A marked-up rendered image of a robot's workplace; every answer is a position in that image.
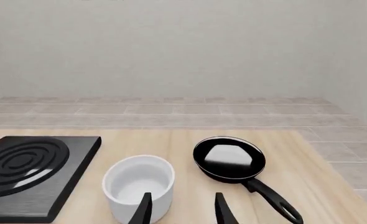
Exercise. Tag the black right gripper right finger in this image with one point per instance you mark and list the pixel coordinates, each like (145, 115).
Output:
(224, 211)

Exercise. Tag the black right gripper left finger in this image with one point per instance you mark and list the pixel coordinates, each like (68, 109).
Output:
(143, 211)

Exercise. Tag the white bowl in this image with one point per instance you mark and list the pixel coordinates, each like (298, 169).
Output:
(140, 177)

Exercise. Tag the black frying pan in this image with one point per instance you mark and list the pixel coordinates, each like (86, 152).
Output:
(230, 161)

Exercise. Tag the flat black stove plate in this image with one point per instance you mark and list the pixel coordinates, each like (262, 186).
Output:
(25, 170)

